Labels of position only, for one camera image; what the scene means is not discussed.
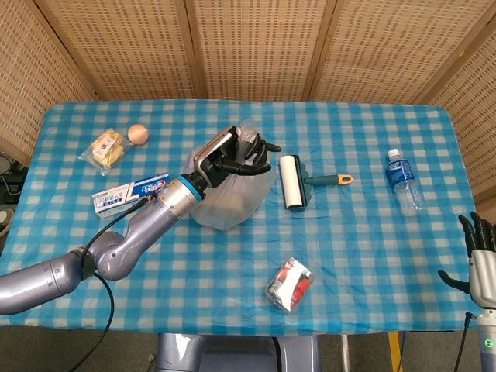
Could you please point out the blue white checkered tablecloth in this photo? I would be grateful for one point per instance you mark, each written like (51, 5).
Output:
(348, 240)

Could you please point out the translucent grey plastic bag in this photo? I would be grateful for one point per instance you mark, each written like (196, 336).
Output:
(232, 201)

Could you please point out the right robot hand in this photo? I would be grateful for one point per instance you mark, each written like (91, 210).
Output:
(482, 263)

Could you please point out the water bottle with blue label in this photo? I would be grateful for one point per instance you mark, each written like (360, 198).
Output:
(403, 182)

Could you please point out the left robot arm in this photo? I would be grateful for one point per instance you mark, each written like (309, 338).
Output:
(116, 244)

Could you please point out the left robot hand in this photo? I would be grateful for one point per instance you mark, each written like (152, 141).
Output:
(228, 155)

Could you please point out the red white black packaged item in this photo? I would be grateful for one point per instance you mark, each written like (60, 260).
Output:
(290, 286)

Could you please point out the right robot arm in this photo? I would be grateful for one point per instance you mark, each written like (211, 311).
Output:
(487, 341)

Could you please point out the white blue toothpaste box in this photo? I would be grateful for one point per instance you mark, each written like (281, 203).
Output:
(128, 193)

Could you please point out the brown egg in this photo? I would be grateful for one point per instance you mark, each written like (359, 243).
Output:
(138, 134)

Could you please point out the bamboo folding screen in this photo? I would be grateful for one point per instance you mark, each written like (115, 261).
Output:
(248, 46)

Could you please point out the packaged yellow biscuits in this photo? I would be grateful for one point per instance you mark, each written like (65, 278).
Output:
(104, 149)

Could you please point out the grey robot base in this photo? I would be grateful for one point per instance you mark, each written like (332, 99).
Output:
(236, 352)

